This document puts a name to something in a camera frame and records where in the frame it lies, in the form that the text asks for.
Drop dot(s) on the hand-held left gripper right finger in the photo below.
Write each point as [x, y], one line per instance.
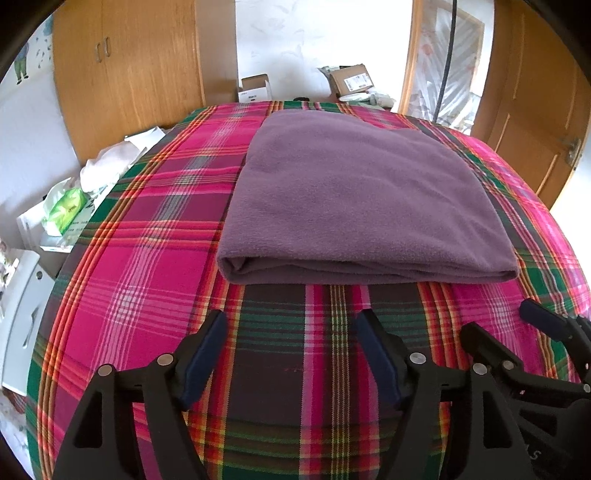
[376, 355]

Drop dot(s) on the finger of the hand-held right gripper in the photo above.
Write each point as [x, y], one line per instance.
[542, 316]
[491, 353]

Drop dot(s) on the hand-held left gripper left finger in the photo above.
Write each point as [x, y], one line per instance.
[205, 355]

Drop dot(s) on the purple fleece sweater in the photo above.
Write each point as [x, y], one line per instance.
[360, 194]

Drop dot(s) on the plaid bed sheet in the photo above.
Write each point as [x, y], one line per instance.
[138, 277]

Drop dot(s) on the white drawer cabinet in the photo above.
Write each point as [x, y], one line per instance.
[25, 323]

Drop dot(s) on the green tissue pack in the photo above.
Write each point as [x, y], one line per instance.
[67, 212]

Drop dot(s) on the white cloth pile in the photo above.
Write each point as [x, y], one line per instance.
[108, 168]

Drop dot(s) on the small side table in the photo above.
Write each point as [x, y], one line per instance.
[32, 226]

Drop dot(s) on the wooden door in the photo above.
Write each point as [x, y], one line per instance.
[531, 92]

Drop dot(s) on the white paper packet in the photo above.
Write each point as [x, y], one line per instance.
[145, 138]

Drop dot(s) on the plastic mailer bags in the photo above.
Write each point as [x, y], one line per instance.
[369, 99]

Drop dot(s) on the white cardboard box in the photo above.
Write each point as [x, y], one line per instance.
[254, 90]

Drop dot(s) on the brown cardboard box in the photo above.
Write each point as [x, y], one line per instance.
[351, 79]

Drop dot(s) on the transparent printed door curtain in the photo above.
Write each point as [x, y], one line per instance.
[438, 55]

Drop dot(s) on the wooden wardrobe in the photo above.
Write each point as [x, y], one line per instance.
[138, 69]

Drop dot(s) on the wooden door frame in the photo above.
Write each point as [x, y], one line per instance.
[408, 55]

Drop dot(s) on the cartoon wall sticker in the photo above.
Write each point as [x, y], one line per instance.
[23, 64]

